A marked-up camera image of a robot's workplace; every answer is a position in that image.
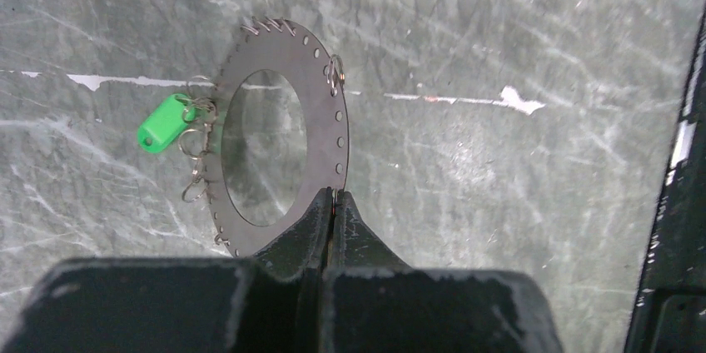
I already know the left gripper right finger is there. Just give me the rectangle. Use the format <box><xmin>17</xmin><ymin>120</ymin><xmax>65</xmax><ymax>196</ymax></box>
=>
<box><xmin>331</xmin><ymin>190</ymin><xmax>411</xmax><ymax>279</ymax></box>

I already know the small silver split ring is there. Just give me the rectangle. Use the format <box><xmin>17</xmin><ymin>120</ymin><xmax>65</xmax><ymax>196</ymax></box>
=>
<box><xmin>325</xmin><ymin>54</ymin><xmax>346</xmax><ymax>98</ymax></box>

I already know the green plastic key tag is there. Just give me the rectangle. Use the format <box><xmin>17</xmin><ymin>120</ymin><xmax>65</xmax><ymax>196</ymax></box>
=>
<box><xmin>137</xmin><ymin>93</ymin><xmax>197</xmax><ymax>153</ymax></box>

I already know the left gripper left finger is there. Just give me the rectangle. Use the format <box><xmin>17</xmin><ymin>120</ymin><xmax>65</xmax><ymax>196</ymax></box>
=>
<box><xmin>253</xmin><ymin>187</ymin><xmax>334</xmax><ymax>283</ymax></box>

